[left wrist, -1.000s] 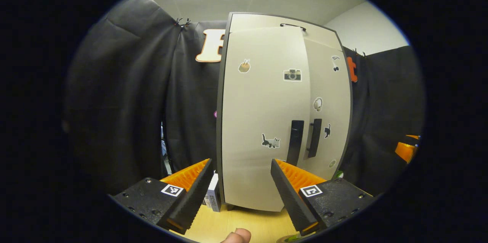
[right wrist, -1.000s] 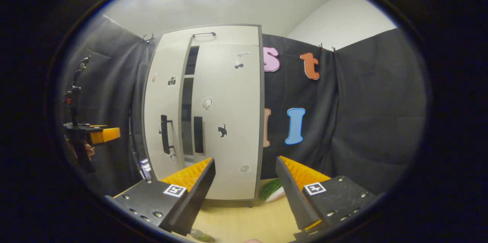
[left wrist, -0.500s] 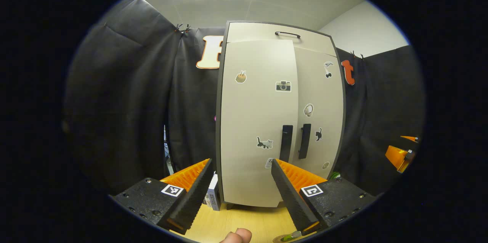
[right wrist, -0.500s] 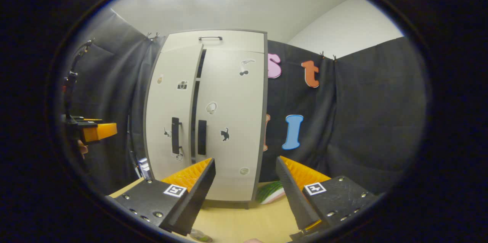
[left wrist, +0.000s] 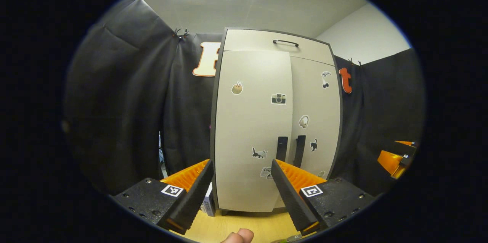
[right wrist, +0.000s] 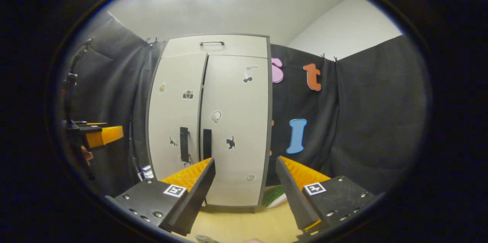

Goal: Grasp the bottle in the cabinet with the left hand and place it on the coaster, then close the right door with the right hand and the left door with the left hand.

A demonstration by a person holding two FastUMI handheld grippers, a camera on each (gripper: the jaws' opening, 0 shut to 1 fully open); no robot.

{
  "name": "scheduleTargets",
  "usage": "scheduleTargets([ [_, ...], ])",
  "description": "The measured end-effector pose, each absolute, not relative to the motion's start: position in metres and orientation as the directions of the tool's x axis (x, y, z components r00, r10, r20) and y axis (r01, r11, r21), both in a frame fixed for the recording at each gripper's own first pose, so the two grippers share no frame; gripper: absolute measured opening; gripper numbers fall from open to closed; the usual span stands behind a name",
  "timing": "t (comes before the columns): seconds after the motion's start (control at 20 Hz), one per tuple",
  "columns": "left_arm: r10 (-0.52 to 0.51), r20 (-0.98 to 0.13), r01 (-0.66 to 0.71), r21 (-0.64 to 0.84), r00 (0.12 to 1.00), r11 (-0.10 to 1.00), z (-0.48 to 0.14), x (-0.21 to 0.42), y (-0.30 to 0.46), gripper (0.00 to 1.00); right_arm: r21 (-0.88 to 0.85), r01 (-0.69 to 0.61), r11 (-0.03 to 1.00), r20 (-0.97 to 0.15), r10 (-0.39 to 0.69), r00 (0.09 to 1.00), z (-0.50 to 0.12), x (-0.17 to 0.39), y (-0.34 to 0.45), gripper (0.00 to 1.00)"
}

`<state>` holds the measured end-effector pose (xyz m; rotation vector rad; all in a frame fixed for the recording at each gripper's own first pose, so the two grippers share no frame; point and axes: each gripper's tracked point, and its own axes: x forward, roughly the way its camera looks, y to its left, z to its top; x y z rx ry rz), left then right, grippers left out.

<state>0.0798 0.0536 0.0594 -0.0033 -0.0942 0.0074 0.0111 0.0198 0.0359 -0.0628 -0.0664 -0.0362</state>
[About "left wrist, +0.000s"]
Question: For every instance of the black backdrop cloth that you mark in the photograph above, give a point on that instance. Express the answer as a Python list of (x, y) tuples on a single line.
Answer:
[(114, 102)]

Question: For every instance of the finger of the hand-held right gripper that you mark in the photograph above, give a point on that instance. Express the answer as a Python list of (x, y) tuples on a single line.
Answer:
[(406, 147), (390, 161)]

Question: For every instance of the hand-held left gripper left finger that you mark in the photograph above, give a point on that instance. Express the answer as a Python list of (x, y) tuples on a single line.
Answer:
[(194, 193)]

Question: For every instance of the white cabinet drawer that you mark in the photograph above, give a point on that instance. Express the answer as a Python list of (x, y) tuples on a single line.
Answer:
[(248, 39)]

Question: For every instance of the white cabinet door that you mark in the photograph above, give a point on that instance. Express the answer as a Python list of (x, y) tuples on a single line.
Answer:
[(248, 128), (316, 102)]

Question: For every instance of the white and grey cabinet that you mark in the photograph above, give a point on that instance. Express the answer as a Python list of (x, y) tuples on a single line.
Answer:
[(212, 121)]

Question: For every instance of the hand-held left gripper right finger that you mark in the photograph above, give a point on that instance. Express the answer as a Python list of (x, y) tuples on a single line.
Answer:
[(291, 193)]

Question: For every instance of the small white box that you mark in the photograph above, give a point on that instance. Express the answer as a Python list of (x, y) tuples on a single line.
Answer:
[(208, 203)]

